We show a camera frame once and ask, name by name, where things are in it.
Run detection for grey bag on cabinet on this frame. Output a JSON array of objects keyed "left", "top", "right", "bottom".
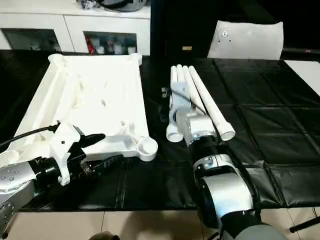
[{"left": 77, "top": 0, "right": 151, "bottom": 12}]

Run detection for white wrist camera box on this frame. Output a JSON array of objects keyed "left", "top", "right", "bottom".
[
  {"left": 49, "top": 121, "right": 86, "bottom": 187},
  {"left": 170, "top": 82, "right": 219, "bottom": 147}
]

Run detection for black work mat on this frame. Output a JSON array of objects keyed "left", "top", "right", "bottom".
[{"left": 0, "top": 50, "right": 320, "bottom": 211}]

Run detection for small red item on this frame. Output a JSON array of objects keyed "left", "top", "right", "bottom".
[{"left": 86, "top": 37, "right": 98, "bottom": 54}]

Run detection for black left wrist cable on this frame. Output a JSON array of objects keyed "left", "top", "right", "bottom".
[{"left": 0, "top": 124, "right": 62, "bottom": 149}]

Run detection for white cabinet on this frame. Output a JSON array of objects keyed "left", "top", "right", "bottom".
[{"left": 0, "top": 0, "right": 152, "bottom": 55}]

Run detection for white flat board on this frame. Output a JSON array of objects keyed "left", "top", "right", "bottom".
[{"left": 284, "top": 60, "right": 320, "bottom": 96}]

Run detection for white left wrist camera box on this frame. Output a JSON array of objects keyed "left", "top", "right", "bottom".
[{"left": 49, "top": 121, "right": 86, "bottom": 187}]

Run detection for white plastic table leg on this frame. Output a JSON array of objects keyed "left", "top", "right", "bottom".
[
  {"left": 181, "top": 65, "right": 208, "bottom": 118},
  {"left": 166, "top": 66, "right": 185, "bottom": 143},
  {"left": 187, "top": 66, "right": 236, "bottom": 142},
  {"left": 175, "top": 65, "right": 193, "bottom": 118}
]

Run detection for black robot foot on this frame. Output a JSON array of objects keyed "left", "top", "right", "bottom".
[{"left": 87, "top": 231, "right": 121, "bottom": 240}]

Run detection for white plastic bag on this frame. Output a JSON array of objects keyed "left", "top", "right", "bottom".
[{"left": 207, "top": 20, "right": 284, "bottom": 61}]

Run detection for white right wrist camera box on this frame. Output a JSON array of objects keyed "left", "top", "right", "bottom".
[{"left": 170, "top": 82, "right": 219, "bottom": 147}]

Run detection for white plastic table top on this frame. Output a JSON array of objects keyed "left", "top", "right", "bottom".
[{"left": 0, "top": 53, "right": 159, "bottom": 168}]

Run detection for black stand bar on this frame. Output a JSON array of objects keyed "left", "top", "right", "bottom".
[{"left": 289, "top": 214, "right": 320, "bottom": 234}]

